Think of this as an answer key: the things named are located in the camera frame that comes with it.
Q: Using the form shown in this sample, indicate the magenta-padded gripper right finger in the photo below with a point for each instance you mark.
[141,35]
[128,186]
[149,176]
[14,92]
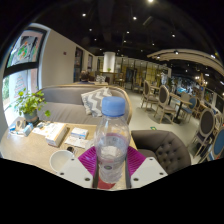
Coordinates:
[148,170]

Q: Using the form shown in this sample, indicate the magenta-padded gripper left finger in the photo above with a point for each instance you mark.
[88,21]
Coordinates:
[75,170]

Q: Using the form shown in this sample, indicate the clear bottle with blue cap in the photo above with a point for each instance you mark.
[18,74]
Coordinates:
[111,140]

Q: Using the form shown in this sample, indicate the white paper sheets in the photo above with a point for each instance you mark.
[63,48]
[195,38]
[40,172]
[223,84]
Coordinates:
[76,142]

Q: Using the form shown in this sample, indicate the grey tufted armchair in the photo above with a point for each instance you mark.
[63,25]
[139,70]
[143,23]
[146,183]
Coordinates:
[166,146]

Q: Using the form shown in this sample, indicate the small white blue box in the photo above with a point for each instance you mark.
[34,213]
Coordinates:
[80,132]

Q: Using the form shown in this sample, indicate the long white box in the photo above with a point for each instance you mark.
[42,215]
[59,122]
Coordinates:
[56,134]

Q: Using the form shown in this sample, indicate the small light blue carton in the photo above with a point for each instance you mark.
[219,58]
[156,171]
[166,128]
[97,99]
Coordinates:
[28,129]

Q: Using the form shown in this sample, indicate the grey curved sofa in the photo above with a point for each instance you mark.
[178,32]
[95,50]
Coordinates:
[63,106]

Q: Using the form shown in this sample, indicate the grey white chevron pillow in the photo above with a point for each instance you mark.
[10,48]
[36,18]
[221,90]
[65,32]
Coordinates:
[93,101]

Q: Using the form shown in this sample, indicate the small wooden stand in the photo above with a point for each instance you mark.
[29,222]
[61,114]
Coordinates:
[20,124]

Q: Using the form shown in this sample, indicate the group of oval-back chairs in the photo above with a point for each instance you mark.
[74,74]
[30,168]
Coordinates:
[163,98]

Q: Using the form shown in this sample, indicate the green potted plant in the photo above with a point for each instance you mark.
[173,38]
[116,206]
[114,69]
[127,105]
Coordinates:
[29,103]

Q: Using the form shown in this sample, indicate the person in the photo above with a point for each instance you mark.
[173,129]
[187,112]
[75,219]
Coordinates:
[84,76]

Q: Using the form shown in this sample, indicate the window with painted decoration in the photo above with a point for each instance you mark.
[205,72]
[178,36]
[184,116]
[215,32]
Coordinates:
[25,50]

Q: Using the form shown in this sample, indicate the group of ceiling lights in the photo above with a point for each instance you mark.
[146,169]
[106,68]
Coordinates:
[134,18]

